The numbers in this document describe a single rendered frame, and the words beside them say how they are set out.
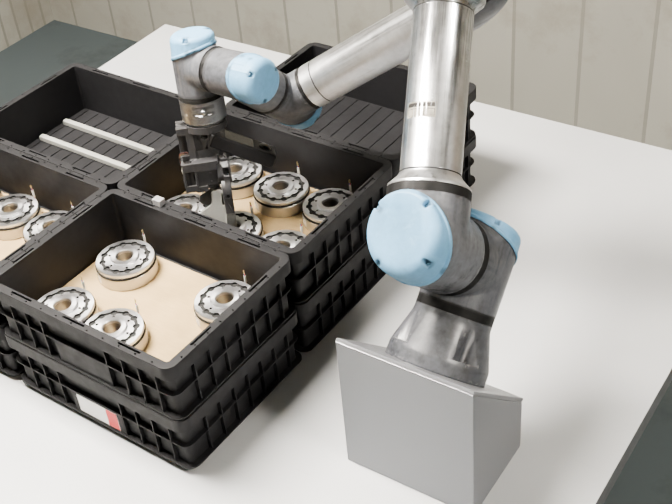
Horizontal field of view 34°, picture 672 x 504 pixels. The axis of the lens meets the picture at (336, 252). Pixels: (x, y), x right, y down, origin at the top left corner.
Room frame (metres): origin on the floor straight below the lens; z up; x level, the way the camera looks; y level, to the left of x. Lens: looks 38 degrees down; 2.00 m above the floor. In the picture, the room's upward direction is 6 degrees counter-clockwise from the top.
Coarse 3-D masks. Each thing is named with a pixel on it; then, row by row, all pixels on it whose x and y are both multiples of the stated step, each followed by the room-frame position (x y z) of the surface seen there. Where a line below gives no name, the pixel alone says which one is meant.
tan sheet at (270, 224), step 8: (184, 192) 1.71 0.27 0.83; (192, 192) 1.70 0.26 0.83; (200, 192) 1.70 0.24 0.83; (312, 192) 1.67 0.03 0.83; (240, 200) 1.66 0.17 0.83; (248, 200) 1.66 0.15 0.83; (240, 208) 1.64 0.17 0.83; (248, 208) 1.63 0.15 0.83; (264, 216) 1.60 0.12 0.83; (296, 216) 1.60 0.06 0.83; (264, 224) 1.58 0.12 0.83; (272, 224) 1.58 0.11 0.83; (280, 224) 1.58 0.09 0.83; (288, 224) 1.57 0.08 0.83; (296, 224) 1.57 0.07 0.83; (264, 232) 1.56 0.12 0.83; (304, 232) 1.55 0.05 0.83
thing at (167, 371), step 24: (120, 192) 1.58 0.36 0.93; (72, 216) 1.52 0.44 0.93; (168, 216) 1.50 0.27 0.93; (48, 240) 1.46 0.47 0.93; (240, 240) 1.41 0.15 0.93; (288, 264) 1.34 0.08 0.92; (0, 288) 1.35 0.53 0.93; (264, 288) 1.29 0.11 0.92; (24, 312) 1.31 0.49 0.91; (48, 312) 1.28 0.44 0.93; (240, 312) 1.25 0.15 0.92; (96, 336) 1.21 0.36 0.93; (216, 336) 1.20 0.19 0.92; (144, 360) 1.15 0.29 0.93; (192, 360) 1.16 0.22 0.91
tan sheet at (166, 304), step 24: (168, 264) 1.49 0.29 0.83; (96, 288) 1.45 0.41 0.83; (144, 288) 1.43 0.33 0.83; (168, 288) 1.43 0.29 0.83; (192, 288) 1.42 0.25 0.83; (144, 312) 1.37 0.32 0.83; (168, 312) 1.36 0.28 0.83; (192, 312) 1.36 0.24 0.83; (168, 336) 1.31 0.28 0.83; (192, 336) 1.30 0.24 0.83; (168, 360) 1.25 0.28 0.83
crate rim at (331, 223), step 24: (240, 120) 1.79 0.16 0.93; (336, 144) 1.66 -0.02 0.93; (144, 168) 1.65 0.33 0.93; (384, 168) 1.57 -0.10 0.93; (144, 192) 1.57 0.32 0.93; (360, 192) 1.51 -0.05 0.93; (192, 216) 1.49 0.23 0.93; (336, 216) 1.45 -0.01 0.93; (264, 240) 1.41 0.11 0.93; (312, 240) 1.39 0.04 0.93
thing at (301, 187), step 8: (264, 176) 1.69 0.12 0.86; (272, 176) 1.68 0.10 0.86; (280, 176) 1.68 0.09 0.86; (288, 176) 1.68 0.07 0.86; (296, 176) 1.68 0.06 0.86; (256, 184) 1.66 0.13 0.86; (264, 184) 1.66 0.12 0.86; (296, 184) 1.65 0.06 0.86; (304, 184) 1.65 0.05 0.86; (256, 192) 1.64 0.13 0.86; (264, 192) 1.63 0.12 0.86; (296, 192) 1.62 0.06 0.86; (304, 192) 1.62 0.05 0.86; (264, 200) 1.61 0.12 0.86; (272, 200) 1.61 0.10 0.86; (280, 200) 1.60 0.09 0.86; (288, 200) 1.60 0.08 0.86; (296, 200) 1.60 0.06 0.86
